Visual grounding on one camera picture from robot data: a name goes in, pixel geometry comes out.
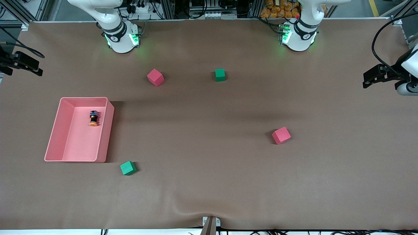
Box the pink plastic tray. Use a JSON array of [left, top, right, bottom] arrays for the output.
[[44, 97, 115, 163]]

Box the red foam cube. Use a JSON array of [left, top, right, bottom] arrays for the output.
[[147, 69, 165, 87], [272, 127, 292, 145]]

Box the bag of orange bread rolls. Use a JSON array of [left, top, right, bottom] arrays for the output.
[[260, 0, 300, 19]]

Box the white terminal strip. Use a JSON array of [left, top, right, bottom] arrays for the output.
[[203, 11, 238, 19]]

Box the brown table mat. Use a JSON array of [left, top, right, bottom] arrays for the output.
[[0, 20, 418, 230]]

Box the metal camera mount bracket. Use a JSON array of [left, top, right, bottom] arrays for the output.
[[202, 216, 221, 235]]

